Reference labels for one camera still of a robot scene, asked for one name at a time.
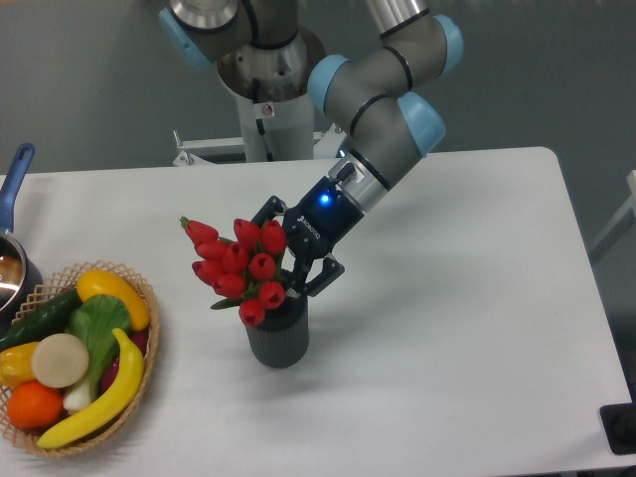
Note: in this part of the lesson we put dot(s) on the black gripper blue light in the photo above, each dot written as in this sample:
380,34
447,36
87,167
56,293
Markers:
321,218

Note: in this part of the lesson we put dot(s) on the red tulip bouquet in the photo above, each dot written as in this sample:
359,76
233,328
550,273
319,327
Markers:
245,272

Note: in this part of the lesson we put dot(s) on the dark grey ribbed vase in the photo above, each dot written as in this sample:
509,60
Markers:
282,338

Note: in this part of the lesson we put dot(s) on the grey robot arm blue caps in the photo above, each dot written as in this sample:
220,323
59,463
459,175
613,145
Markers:
281,76

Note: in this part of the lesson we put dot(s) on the yellow squash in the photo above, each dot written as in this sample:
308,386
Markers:
98,281

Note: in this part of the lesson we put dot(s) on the green bok choy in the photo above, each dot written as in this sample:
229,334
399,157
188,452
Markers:
92,324

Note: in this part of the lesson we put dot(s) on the purple red vegetable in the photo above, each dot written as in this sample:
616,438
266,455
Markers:
140,339

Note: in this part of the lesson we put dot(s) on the yellow banana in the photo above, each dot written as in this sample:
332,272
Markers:
108,406

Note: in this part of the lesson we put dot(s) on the woven wicker basket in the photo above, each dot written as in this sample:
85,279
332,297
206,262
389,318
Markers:
58,283

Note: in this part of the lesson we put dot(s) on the green cucumber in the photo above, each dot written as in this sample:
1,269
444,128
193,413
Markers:
50,318

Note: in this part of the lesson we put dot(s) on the beige round disc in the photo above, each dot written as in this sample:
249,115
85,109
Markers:
59,361

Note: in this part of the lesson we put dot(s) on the yellow bell pepper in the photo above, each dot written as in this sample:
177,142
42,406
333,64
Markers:
16,368

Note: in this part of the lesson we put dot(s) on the orange fruit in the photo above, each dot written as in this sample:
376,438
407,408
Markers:
33,405

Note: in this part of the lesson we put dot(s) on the black device at table edge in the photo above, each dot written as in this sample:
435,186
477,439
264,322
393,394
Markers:
619,426

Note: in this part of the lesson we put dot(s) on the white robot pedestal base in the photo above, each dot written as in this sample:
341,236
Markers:
269,132

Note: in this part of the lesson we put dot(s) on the blue handled saucepan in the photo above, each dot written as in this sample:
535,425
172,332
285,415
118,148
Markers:
19,275

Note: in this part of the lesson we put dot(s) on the white frame at right edge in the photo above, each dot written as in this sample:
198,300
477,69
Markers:
616,227

